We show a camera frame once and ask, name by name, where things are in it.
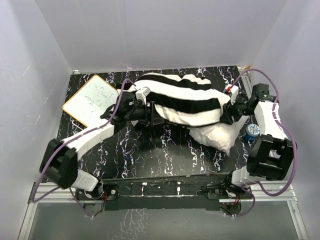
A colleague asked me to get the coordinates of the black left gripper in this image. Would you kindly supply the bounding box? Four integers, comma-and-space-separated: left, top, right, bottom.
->
125, 101, 165, 126

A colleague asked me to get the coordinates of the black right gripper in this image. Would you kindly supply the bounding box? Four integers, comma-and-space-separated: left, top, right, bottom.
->
218, 95, 256, 125

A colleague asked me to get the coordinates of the white pillow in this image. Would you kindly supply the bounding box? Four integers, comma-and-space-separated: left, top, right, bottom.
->
188, 117, 248, 156

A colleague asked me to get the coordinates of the black white striped pillowcase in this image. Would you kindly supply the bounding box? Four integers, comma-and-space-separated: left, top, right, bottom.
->
124, 72, 230, 127

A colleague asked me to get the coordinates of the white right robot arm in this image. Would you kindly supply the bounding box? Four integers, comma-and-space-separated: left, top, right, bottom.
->
220, 83, 294, 199

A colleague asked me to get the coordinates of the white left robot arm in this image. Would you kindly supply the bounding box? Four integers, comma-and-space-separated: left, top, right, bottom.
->
39, 87, 164, 200

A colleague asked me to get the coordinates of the blue white tape roll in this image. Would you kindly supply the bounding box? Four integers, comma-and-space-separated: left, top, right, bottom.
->
243, 123, 260, 142

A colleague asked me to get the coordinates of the yellow framed whiteboard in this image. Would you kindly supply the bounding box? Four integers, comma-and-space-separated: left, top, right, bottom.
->
62, 75, 119, 127

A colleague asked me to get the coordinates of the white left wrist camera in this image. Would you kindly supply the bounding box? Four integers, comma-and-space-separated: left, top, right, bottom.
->
135, 87, 151, 99

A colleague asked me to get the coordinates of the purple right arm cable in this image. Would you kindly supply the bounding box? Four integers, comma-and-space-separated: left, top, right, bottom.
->
230, 68, 299, 216

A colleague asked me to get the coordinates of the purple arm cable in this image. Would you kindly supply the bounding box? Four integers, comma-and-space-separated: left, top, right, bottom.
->
30, 77, 136, 218
230, 68, 299, 216

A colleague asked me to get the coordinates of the aluminium table frame rail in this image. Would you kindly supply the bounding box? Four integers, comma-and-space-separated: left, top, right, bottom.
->
19, 179, 309, 240

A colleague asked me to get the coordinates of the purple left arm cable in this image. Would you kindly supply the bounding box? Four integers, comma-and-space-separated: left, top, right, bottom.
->
30, 77, 136, 218

